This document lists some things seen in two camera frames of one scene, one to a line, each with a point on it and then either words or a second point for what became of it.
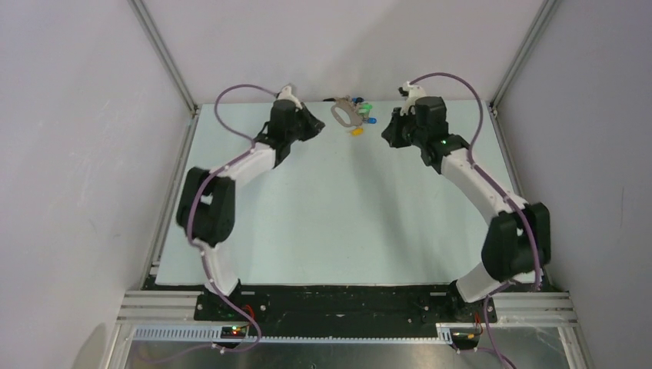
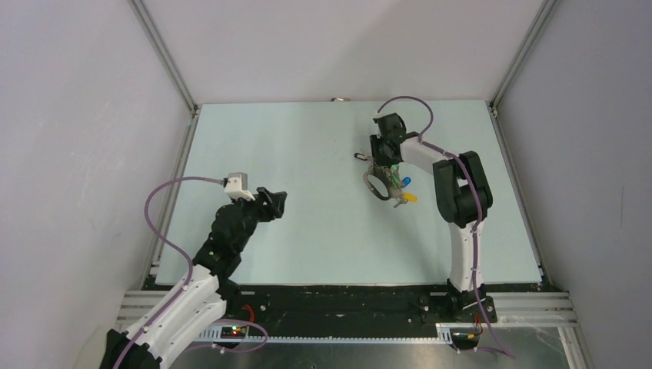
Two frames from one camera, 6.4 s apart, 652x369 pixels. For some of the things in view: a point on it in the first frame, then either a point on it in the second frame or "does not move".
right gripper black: x=391 y=134 → x=378 y=159
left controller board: x=233 y=332 does not move
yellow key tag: x=357 y=131 → x=410 y=197
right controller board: x=464 y=334 does not move
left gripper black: x=314 y=126 → x=276 y=198
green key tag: x=365 y=108 → x=394 y=173
